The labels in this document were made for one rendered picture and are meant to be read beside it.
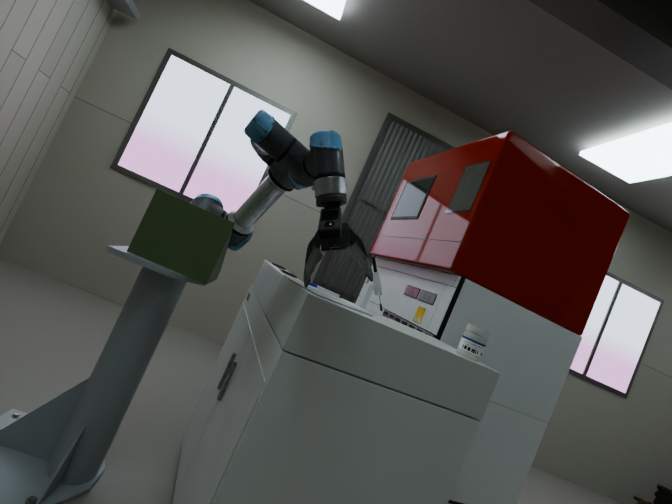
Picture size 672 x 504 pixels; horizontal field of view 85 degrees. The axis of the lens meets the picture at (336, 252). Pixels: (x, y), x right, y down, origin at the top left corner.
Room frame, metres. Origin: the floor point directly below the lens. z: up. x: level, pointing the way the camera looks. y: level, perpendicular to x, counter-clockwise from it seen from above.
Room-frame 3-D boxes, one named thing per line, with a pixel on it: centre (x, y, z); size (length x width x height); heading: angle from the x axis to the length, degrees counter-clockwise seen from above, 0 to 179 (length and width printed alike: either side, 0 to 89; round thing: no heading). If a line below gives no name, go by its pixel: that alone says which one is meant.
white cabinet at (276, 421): (1.42, -0.12, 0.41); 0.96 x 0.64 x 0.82; 18
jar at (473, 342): (1.11, -0.49, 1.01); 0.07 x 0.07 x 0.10
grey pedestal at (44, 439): (1.36, 0.65, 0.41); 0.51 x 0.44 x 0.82; 99
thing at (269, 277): (1.48, 0.16, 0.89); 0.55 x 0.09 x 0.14; 18
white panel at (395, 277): (1.78, -0.36, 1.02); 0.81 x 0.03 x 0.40; 18
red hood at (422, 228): (1.88, -0.66, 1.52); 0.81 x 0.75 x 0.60; 18
